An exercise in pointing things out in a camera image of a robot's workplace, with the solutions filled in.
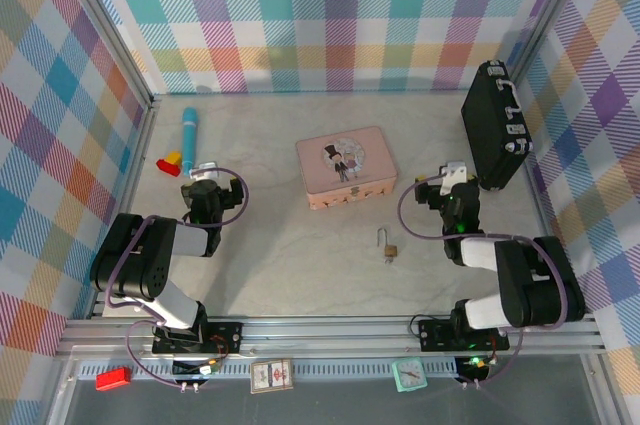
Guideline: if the small brass padlock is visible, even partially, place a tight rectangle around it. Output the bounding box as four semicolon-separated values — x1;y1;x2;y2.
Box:
377;227;400;258

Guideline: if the pink cartoon couple tin box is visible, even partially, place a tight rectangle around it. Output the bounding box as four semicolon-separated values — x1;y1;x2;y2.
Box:
294;125;400;212

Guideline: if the red toy brick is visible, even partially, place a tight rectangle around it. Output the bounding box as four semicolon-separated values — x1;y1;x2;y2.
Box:
156;158;182;179

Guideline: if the turquoise marker pen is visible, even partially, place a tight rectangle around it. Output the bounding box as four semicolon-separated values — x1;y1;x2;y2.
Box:
180;106;200;178

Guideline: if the black briefcase with silver trim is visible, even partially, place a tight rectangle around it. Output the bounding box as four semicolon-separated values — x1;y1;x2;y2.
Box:
460;60;534;192

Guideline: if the black right controller board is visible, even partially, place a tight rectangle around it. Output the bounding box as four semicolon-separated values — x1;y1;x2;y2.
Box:
455;354;496;380

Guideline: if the black controller board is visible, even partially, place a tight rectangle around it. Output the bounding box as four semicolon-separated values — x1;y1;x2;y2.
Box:
455;354;496;380
172;357;224;379

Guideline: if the black left controller board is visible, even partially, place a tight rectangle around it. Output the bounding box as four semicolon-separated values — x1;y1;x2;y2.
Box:
172;357;224;379

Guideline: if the teal alarm clock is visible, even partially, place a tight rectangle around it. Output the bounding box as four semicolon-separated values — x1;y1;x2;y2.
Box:
391;358;429;393

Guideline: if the small framed card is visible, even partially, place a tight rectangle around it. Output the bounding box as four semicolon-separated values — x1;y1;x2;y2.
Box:
249;357;295;395

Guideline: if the red rectangular block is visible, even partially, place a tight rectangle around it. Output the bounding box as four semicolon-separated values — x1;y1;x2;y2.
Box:
95;367;133;391

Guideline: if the aluminium side rail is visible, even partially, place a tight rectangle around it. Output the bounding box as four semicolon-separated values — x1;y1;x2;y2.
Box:
89;102;162;320
519;162;564;266

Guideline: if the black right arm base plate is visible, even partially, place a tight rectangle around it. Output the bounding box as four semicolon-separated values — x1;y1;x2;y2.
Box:
417;319;511;352

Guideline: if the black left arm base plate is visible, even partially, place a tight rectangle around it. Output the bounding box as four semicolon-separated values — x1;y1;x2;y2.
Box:
152;322;245;357

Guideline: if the aluminium mounting rail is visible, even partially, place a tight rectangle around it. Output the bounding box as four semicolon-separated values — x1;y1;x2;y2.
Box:
54;315;606;360

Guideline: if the grey slotted cable duct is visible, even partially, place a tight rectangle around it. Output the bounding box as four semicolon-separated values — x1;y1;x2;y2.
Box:
77;362;459;380

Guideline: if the aluminium frame post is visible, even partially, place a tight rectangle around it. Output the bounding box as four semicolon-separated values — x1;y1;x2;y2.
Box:
47;0;161;111
508;0;594;84

